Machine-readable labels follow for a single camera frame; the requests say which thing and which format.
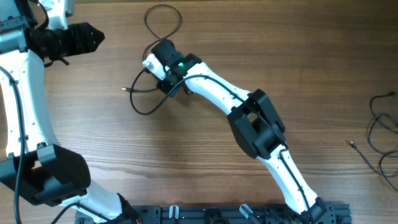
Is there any black thick usb cable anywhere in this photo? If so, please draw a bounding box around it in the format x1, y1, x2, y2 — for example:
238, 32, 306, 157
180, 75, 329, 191
121, 4, 183, 94

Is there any camera black cable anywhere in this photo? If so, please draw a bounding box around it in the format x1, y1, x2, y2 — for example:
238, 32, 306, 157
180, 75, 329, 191
0, 65, 109, 224
129, 67, 315, 223

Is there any black thin usb cable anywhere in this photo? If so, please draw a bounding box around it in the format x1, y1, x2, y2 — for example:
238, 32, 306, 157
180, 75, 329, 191
366, 91, 398, 158

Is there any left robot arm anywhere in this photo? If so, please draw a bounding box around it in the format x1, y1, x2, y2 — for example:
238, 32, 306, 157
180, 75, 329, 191
1, 0, 140, 223

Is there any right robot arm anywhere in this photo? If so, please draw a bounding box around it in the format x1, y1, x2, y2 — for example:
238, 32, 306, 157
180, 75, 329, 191
142, 39, 326, 223

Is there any right camera black cable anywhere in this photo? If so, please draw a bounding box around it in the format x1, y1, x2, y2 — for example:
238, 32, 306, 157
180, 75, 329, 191
129, 67, 315, 223

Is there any left camera black cable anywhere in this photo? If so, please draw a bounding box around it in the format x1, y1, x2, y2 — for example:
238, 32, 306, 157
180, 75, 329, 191
0, 65, 109, 224

